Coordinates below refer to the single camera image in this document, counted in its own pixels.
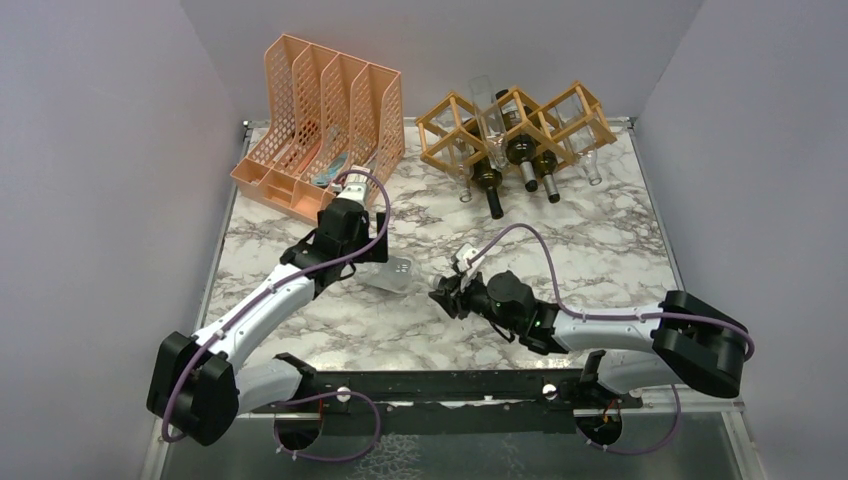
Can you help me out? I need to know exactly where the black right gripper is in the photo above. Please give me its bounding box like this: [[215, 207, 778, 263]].
[[430, 267, 521, 333]]

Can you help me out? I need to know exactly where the clear round bottle silver cap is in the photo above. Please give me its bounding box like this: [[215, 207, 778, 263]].
[[354, 255, 437, 296]]

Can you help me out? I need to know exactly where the green wine bottle dark neck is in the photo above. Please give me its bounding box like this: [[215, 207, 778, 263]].
[[472, 156, 504, 219]]

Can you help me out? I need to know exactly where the wooden wine rack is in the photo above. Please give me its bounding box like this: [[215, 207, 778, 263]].
[[415, 81, 616, 177]]

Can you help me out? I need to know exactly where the green wine bottle silver foil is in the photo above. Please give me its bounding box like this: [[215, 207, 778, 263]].
[[497, 100, 538, 192]]

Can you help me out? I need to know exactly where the clear square glass bottle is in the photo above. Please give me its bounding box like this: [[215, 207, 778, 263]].
[[557, 94, 603, 186]]

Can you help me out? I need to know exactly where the clear glass bottle front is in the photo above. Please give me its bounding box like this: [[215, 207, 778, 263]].
[[433, 106, 473, 204]]

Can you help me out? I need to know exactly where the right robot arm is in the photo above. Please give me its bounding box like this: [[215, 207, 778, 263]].
[[428, 270, 754, 407]]

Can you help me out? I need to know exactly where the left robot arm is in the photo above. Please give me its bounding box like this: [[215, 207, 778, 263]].
[[146, 198, 391, 446]]

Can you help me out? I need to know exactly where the white stapler box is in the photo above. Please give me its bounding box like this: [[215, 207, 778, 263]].
[[346, 165, 371, 183]]

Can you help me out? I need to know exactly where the orange plastic file organizer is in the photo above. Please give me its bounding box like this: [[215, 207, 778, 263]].
[[231, 34, 405, 224]]

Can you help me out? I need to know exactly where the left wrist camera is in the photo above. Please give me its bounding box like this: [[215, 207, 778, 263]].
[[332, 182, 370, 207]]

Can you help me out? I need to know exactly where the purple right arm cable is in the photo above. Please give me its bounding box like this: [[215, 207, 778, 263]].
[[466, 223, 757, 460]]

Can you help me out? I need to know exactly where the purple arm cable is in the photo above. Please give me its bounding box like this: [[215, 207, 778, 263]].
[[160, 170, 393, 465], [466, 223, 757, 460]]

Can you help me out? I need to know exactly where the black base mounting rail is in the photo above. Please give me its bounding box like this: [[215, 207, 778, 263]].
[[253, 369, 642, 436]]

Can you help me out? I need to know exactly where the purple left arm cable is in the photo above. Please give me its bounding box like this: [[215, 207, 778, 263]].
[[160, 170, 393, 465]]

